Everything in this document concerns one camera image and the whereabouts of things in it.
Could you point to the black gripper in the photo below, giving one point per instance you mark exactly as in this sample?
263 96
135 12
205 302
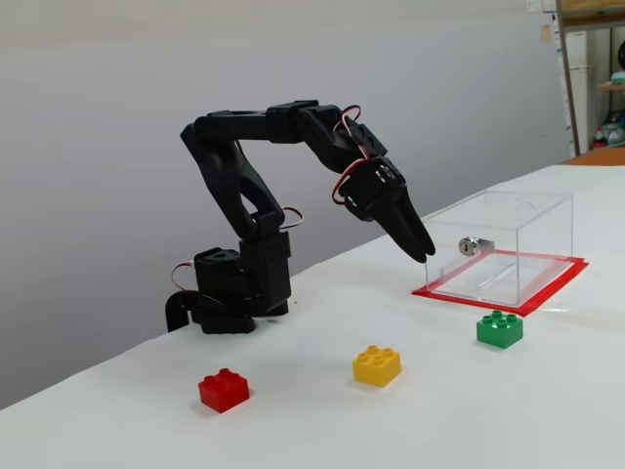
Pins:
380 202

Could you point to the yellow lego brick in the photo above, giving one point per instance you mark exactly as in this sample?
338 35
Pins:
377 370

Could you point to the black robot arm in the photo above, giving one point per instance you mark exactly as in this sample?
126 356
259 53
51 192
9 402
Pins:
229 176

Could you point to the transparent plastic box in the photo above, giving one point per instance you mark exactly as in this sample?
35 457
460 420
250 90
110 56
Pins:
493 273

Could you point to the green lego brick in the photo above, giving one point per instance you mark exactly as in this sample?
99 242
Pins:
499 332

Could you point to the red lego brick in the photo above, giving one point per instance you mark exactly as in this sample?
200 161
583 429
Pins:
223 393

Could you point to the red tape square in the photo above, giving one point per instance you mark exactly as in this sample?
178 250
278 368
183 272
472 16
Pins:
464 300

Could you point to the orange table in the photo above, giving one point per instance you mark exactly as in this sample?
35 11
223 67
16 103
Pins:
600 156

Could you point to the cola bottle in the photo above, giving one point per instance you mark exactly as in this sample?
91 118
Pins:
599 141

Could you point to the green plastic bottle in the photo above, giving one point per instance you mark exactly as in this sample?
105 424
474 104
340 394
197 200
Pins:
615 132

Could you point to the small paper label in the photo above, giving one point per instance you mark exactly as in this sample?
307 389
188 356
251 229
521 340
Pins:
545 32

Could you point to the wooden shelf board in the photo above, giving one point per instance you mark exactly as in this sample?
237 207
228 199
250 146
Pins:
611 86

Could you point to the white refrigerator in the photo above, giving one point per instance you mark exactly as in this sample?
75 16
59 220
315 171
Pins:
582 49

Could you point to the black table clamp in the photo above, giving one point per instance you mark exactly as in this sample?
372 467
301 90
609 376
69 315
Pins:
175 312

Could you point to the teal object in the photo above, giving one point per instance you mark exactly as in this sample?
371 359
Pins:
619 76

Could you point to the wooden shelf beam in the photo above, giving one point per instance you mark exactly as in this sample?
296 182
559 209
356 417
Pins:
591 19

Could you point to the grey metal shelf post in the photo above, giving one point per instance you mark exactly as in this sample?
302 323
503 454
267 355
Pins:
570 98

